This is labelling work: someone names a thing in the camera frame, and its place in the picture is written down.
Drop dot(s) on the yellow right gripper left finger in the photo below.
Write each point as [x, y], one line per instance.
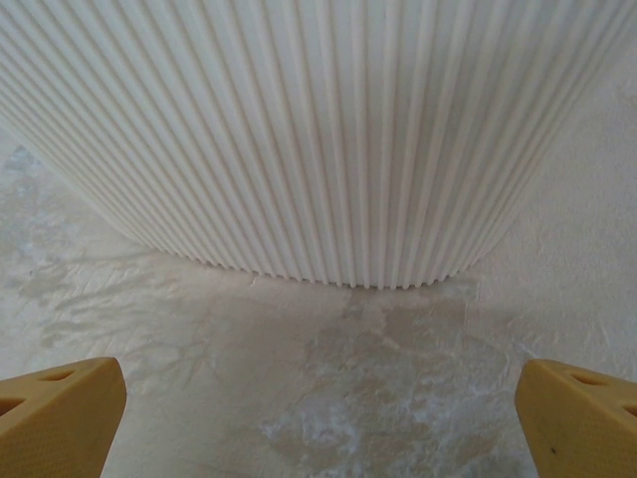
[55, 423]

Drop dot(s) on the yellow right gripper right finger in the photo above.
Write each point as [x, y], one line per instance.
[582, 428]

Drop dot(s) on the beige ribbed bin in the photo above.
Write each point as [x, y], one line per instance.
[318, 124]

